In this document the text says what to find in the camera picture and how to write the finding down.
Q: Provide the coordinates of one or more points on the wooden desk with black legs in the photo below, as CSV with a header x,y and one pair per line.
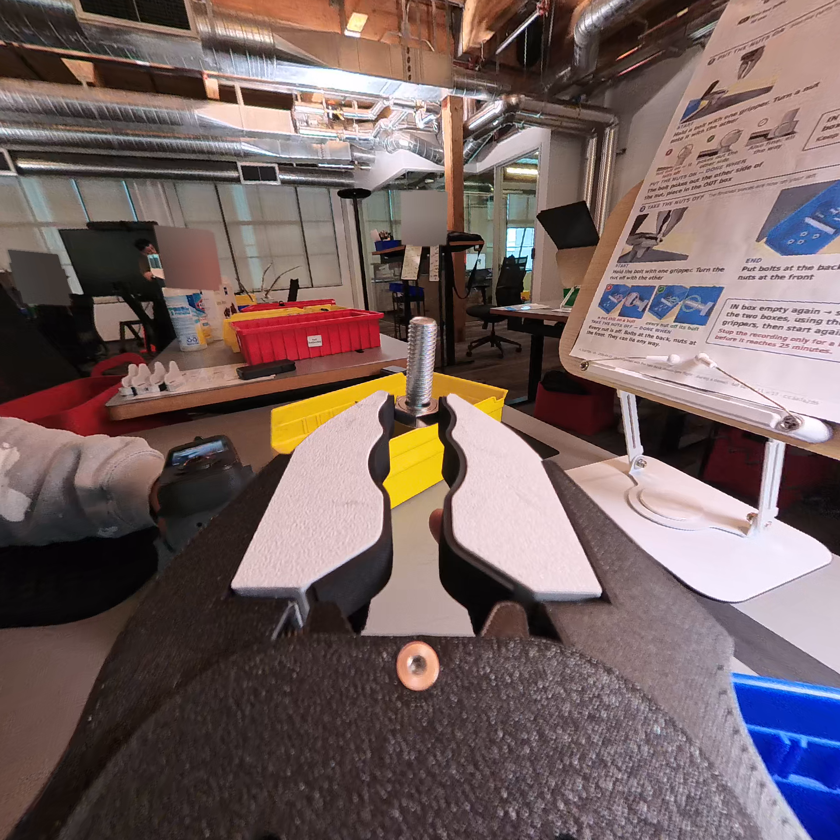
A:
x,y
525,310

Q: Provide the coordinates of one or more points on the wooden top work table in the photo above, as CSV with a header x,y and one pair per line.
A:
x,y
328,377

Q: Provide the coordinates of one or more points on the black phone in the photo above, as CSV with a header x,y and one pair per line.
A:
x,y
266,369

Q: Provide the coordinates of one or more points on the black display screen on stand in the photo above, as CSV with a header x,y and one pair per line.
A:
x,y
98,262

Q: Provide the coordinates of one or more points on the blue storage crate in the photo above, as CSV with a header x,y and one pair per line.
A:
x,y
407,289

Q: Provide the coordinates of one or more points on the red storage bag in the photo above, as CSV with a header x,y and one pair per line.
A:
x,y
577,407

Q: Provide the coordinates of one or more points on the black partition panel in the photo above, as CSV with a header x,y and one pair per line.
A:
x,y
33,341

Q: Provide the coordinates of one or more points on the person's left forearm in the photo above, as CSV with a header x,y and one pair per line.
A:
x,y
65,479

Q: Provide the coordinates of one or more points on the red tote bag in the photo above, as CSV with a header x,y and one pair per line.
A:
x,y
59,400

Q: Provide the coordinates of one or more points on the person's right hand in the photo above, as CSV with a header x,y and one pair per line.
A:
x,y
436,525

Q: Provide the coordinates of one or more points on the wooden and white document stand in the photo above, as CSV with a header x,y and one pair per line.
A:
x,y
689,544

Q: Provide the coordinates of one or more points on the tall black standing desk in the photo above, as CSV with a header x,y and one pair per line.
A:
x,y
467,240

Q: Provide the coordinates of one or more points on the blue plastic bin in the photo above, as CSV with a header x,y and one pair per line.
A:
x,y
800,741

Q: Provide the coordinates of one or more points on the black floor lamp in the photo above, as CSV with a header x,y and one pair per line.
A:
x,y
358,249

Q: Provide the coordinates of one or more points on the small white plastic clip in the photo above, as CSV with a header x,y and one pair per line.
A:
x,y
142,380
157,379
128,382
174,377

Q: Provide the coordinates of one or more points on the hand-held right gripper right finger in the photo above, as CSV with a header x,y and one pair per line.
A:
x,y
512,512

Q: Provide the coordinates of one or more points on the black office chair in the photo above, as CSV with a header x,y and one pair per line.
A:
x,y
508,282

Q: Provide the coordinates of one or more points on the wooden support post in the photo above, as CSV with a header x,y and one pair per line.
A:
x,y
454,197

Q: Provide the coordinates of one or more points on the printed instruction sheet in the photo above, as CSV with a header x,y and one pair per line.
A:
x,y
722,229

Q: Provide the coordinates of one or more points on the black honeycomb armrest pad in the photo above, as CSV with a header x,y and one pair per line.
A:
x,y
65,584

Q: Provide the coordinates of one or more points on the red plastic bin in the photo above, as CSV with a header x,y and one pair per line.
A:
x,y
282,304
289,341

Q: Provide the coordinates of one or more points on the white wipes canister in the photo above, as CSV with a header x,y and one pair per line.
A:
x,y
187,328

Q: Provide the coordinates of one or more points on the silver hex bolt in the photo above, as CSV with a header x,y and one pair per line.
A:
x,y
421,361

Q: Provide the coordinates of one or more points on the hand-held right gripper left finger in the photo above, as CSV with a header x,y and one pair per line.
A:
x,y
321,499

